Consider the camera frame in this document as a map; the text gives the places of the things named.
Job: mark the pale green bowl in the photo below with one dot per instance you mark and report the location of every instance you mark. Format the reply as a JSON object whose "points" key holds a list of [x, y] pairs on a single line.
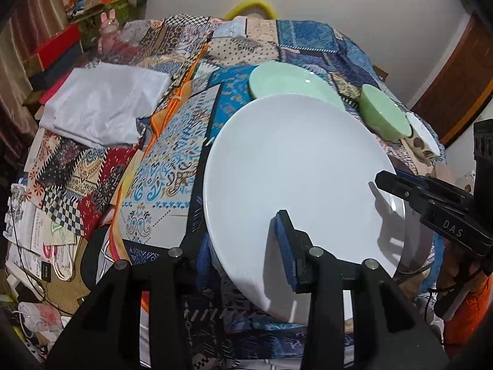
{"points": [[381, 115]]}

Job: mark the pink bunny toy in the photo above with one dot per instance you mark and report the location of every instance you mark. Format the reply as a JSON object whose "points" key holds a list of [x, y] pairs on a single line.
{"points": [[108, 32]]}

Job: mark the red box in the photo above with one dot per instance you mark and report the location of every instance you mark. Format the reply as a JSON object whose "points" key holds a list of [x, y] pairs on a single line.
{"points": [[57, 44]]}

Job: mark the wooden door frame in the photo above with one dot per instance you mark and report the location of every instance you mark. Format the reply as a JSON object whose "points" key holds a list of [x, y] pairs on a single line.
{"points": [[454, 84]]}

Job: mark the white paper bag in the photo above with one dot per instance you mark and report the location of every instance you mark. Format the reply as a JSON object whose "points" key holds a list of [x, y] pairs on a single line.
{"points": [[50, 239]]}

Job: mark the white bowl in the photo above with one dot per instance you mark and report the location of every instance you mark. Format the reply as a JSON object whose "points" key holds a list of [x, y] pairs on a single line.
{"points": [[421, 133]]}

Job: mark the patchwork blanket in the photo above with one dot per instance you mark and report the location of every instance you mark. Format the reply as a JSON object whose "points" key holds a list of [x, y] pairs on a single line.
{"points": [[173, 162]]}

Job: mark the person's right hand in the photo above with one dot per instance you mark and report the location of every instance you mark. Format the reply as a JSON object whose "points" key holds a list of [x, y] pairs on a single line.
{"points": [[454, 266]]}

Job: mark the large white plate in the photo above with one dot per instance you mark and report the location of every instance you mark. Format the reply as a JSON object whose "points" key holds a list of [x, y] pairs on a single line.
{"points": [[300, 162]]}

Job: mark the folded white cloth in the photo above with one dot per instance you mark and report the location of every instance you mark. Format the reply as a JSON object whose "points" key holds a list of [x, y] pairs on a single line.
{"points": [[104, 100]]}

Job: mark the striped brown curtain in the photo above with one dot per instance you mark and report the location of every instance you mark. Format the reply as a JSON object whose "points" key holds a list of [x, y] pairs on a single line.
{"points": [[27, 65]]}

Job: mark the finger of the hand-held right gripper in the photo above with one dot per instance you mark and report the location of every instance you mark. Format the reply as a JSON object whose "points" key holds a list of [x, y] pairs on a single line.
{"points": [[418, 176], [396, 187]]}

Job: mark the green crate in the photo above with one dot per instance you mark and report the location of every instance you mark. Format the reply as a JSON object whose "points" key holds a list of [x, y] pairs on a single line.
{"points": [[104, 11]]}

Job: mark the white plastic bag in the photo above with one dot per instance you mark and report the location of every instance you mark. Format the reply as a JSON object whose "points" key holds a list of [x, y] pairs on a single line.
{"points": [[38, 320]]}

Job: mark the person's right forearm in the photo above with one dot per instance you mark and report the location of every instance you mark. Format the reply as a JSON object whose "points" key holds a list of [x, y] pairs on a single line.
{"points": [[475, 308]]}

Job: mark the pale green plate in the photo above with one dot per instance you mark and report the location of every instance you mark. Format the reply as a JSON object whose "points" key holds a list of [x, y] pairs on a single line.
{"points": [[292, 81]]}

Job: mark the dark blue box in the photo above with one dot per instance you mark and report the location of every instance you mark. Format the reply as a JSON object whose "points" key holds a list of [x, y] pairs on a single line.
{"points": [[50, 73]]}

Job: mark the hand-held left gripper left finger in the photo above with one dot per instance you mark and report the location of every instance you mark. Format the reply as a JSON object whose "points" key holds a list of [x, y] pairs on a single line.
{"points": [[181, 273]]}

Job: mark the yellow hoop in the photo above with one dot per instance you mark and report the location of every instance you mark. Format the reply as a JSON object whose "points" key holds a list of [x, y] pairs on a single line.
{"points": [[250, 3]]}

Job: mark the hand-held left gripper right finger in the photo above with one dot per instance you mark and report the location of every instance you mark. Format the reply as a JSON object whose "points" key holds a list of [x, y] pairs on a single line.
{"points": [[287, 254]]}

